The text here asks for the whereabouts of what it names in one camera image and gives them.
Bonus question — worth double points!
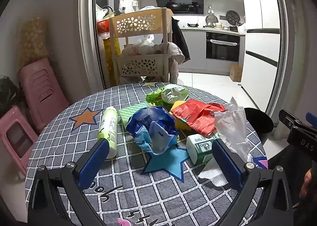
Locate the round grey pan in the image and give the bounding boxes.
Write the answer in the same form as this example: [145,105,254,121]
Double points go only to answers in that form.
[225,10,240,25]

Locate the crumpled blue plastic bag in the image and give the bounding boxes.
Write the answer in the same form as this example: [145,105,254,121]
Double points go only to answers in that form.
[125,106,180,156]

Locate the yellow sponge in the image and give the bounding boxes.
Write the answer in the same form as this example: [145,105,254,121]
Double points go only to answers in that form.
[171,100,192,131]

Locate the stacked pink plastic stools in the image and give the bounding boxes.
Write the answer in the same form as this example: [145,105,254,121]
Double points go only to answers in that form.
[18,58,71,133]

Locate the beige hanging cloth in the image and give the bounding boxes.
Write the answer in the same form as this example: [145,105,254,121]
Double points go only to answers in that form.
[167,41,185,83]

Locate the black trash bin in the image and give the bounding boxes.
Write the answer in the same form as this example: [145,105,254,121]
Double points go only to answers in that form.
[244,107,274,147]

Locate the white kitchen cabinet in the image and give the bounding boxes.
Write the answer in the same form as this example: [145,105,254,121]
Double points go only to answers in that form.
[173,26,246,76]

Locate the person's right hand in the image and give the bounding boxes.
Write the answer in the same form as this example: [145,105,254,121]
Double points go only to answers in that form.
[299,169,313,199]

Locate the sliding door frame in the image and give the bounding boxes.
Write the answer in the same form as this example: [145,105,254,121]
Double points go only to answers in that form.
[79,0,111,90]
[266,0,306,117]

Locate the white refrigerator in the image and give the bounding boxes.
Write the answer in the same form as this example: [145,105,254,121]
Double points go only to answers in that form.
[244,0,281,93]

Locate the person's dark clothing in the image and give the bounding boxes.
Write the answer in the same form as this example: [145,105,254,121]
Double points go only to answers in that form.
[266,145,317,226]

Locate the yellow mesh sack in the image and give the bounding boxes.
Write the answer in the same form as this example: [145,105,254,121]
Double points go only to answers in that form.
[18,18,50,68]

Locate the red plastic bag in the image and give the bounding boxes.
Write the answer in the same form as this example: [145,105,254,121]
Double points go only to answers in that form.
[170,100,227,137]

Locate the white plastic bag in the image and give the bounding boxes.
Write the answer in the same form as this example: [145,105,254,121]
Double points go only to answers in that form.
[121,35,166,55]

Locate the black plastic bag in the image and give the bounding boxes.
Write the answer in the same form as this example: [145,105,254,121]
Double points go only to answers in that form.
[0,75,25,117]

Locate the black built-in oven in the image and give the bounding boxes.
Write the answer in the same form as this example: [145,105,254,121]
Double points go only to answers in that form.
[205,31,240,63]

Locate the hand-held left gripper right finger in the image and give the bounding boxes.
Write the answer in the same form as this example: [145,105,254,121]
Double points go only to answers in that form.
[212,139,295,226]

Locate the black hanging cloth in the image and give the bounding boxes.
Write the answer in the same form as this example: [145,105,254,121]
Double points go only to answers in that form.
[171,16,191,61]

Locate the white paper towel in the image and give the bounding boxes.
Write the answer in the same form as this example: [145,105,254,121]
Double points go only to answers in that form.
[198,97,254,187]

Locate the green white drink bottle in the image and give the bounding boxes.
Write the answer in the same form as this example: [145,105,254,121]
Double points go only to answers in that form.
[97,107,118,159]

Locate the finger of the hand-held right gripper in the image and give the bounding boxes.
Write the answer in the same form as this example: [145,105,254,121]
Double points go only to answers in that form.
[305,111,317,125]

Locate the cardboard box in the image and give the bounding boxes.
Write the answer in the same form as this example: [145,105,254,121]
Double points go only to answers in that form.
[229,64,243,82]

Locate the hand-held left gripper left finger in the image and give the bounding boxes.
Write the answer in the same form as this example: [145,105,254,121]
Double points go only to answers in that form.
[27,139,110,226]

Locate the green wavy sponge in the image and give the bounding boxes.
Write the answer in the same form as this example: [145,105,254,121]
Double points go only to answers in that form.
[119,104,149,125]

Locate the pale green plastic bag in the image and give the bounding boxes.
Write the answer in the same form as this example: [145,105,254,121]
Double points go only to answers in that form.
[161,84,189,104]

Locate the yellow oil bottle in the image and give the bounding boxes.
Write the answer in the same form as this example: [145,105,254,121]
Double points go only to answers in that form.
[103,38,117,86]

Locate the pink plastic stool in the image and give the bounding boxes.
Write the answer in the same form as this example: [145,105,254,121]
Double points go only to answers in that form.
[0,106,39,175]

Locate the red basket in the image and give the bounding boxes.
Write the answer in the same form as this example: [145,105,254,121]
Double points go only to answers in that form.
[96,20,110,35]

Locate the beige plastic storage rack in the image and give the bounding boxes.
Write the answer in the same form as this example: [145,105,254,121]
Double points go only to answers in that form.
[109,8,175,85]

